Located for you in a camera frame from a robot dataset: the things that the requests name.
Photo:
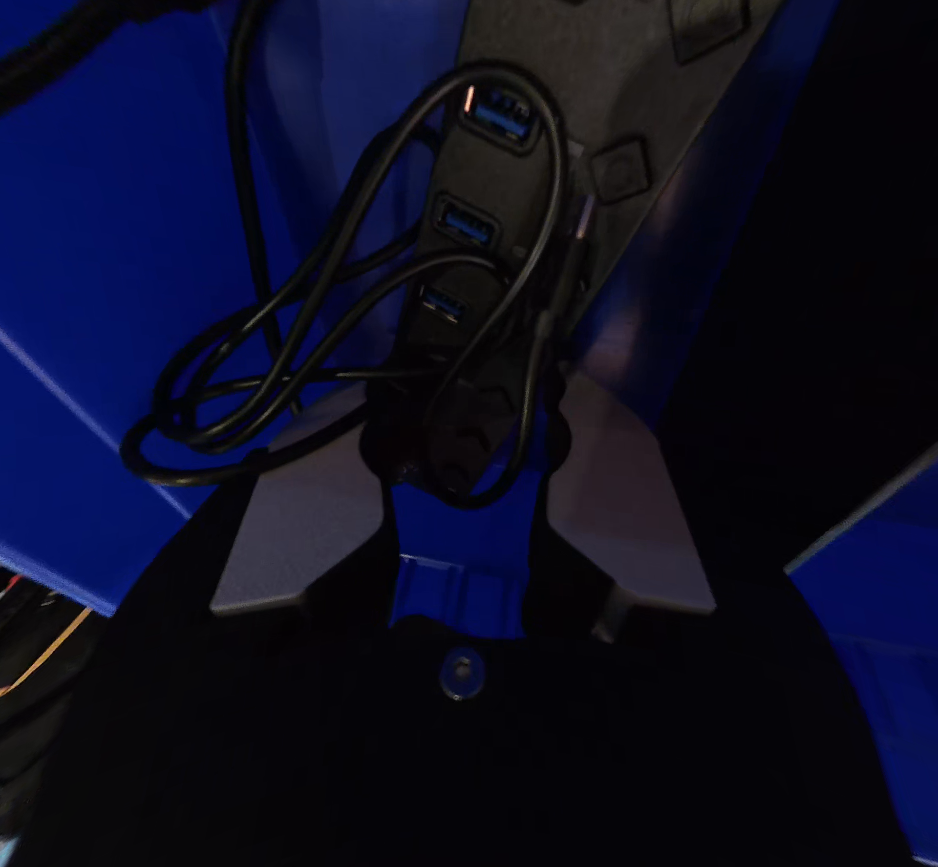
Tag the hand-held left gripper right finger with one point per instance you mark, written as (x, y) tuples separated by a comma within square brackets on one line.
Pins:
[(630, 515)]

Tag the black multi-port USB hub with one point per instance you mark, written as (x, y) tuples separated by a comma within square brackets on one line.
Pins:
[(623, 76)]

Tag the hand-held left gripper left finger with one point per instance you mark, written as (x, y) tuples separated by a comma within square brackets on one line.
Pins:
[(308, 522)]

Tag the blue plastic bin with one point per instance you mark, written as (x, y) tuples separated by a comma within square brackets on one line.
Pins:
[(110, 222)]

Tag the black bin divider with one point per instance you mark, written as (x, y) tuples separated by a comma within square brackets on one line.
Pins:
[(843, 222)]

